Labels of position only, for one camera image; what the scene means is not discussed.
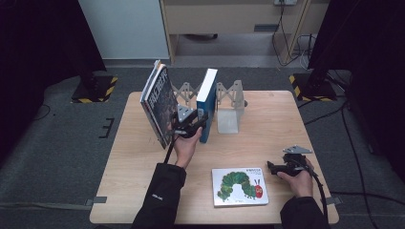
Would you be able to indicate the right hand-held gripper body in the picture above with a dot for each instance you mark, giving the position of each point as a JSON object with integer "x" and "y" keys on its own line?
{"x": 294, "y": 162}

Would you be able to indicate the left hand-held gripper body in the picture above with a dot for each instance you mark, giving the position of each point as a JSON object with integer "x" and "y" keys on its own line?
{"x": 183, "y": 122}

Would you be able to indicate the dark cover magazine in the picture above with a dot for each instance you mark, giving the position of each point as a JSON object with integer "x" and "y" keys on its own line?
{"x": 162, "y": 105}

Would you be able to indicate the grey metal expandable book rack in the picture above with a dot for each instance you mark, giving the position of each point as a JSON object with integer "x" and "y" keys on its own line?
{"x": 227, "y": 122}

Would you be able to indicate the thick blue book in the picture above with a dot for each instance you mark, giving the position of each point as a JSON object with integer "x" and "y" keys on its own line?
{"x": 208, "y": 86}

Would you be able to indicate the white caterpillar board book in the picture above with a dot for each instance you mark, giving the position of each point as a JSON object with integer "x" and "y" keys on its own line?
{"x": 238, "y": 187}

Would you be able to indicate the person's right hand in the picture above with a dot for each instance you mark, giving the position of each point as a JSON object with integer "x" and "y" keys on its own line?
{"x": 301, "y": 186}

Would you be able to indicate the person's left hand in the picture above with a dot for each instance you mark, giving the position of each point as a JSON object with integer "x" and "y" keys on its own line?
{"x": 186, "y": 149}

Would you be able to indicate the black stand with striped base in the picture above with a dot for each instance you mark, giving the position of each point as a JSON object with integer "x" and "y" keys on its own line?
{"x": 313, "y": 87}
{"x": 95, "y": 90}

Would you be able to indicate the light wooden cabinet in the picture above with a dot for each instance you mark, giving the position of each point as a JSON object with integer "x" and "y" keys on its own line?
{"x": 223, "y": 16}

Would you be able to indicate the white panel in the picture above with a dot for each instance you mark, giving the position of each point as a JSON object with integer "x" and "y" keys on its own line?
{"x": 124, "y": 28}

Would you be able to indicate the black curtain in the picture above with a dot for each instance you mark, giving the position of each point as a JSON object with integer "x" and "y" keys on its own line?
{"x": 366, "y": 47}
{"x": 38, "y": 47}

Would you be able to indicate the white power strip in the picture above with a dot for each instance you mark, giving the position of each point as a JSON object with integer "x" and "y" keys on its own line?
{"x": 285, "y": 2}

